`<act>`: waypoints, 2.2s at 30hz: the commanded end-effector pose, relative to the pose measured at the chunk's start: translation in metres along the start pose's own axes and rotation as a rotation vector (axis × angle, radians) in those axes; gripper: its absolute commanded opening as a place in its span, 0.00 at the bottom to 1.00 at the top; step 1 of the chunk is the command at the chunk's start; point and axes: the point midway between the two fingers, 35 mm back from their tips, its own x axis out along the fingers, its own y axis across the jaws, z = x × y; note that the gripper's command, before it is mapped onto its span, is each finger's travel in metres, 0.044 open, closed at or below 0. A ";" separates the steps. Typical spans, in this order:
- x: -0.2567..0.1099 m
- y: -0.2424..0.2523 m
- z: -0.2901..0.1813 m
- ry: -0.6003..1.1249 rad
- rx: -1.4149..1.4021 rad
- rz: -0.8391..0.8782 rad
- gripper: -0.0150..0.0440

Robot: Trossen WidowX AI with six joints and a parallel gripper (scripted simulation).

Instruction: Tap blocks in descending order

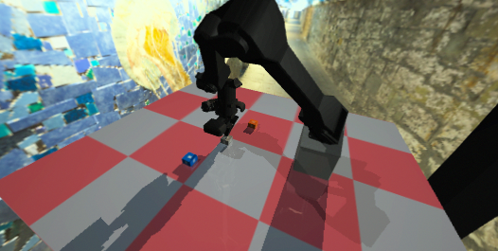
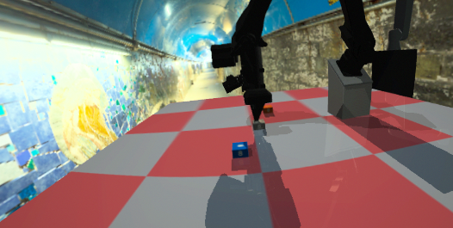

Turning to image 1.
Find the blue block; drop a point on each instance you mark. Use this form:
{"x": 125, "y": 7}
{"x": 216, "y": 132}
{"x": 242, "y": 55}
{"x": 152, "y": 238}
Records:
{"x": 189, "y": 159}

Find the orange block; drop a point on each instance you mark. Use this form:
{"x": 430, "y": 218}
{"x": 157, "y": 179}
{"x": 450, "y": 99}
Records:
{"x": 253, "y": 124}

